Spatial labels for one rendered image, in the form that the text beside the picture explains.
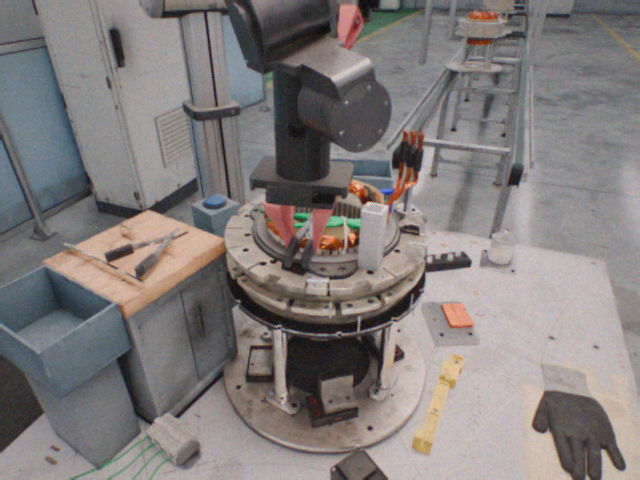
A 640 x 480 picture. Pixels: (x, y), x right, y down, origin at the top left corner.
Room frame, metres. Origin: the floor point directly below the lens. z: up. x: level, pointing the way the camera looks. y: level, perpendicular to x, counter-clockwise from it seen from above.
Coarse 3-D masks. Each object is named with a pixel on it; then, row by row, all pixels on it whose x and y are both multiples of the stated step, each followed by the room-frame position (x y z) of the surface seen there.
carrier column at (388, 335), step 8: (392, 328) 0.52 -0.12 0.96; (384, 336) 0.53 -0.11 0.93; (392, 336) 0.52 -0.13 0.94; (384, 344) 0.53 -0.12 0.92; (392, 344) 0.52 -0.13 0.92; (384, 352) 0.52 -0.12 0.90; (392, 352) 0.52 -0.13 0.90; (384, 360) 0.52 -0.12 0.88; (392, 360) 0.53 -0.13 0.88; (384, 368) 0.52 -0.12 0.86; (392, 368) 0.53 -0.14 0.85; (384, 376) 0.52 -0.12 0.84; (376, 384) 0.53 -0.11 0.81; (384, 384) 0.52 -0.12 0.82
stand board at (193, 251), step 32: (128, 224) 0.67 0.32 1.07; (160, 224) 0.67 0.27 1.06; (64, 256) 0.57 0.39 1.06; (96, 256) 0.57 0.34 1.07; (128, 256) 0.57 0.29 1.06; (160, 256) 0.57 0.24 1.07; (192, 256) 0.57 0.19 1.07; (96, 288) 0.49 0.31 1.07; (128, 288) 0.49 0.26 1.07; (160, 288) 0.50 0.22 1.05
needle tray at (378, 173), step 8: (336, 160) 0.97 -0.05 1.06; (344, 160) 0.97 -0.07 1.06; (352, 160) 0.97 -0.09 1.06; (360, 160) 0.97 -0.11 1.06; (368, 160) 0.97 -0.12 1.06; (376, 160) 0.96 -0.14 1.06; (384, 160) 0.96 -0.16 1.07; (360, 168) 0.97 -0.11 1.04; (368, 168) 0.97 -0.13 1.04; (376, 168) 0.96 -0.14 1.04; (384, 168) 0.96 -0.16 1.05; (392, 168) 0.91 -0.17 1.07; (360, 176) 0.96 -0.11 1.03; (368, 176) 0.96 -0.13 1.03; (376, 176) 0.96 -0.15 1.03; (384, 176) 0.96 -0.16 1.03; (392, 176) 0.87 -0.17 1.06; (376, 184) 0.86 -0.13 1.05; (384, 184) 0.86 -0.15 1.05; (392, 184) 0.86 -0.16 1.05
